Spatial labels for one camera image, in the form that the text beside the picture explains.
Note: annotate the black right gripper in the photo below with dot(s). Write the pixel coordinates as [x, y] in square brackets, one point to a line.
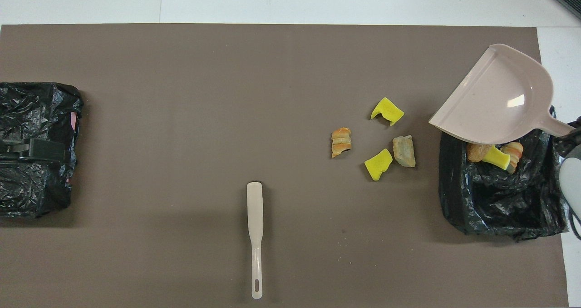
[568, 145]

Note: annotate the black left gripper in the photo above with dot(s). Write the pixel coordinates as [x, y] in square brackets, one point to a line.
[13, 146]

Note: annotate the striped croissant toy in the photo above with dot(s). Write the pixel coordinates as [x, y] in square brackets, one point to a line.
[514, 151]
[340, 142]

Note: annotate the green and yellow sponge piece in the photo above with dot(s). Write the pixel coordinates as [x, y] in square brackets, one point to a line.
[497, 157]

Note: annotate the beige plastic dustpan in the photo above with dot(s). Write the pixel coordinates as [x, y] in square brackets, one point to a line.
[494, 99]

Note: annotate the brown bread roll toy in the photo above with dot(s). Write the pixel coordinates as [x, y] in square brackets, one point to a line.
[476, 152]

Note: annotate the beige hand brush black bristles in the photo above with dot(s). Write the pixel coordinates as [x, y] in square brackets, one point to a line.
[255, 208]

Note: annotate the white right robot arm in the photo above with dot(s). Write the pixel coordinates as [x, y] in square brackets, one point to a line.
[573, 181]

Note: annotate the flat black bagged bin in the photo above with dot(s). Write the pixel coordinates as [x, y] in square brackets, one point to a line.
[41, 112]

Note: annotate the deep black bagged bin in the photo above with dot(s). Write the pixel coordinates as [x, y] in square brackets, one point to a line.
[499, 199]

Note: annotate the beige bread chunk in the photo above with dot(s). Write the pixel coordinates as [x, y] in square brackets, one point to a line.
[404, 152]

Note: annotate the brown table mat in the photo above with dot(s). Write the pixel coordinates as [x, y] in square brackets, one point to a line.
[181, 49]

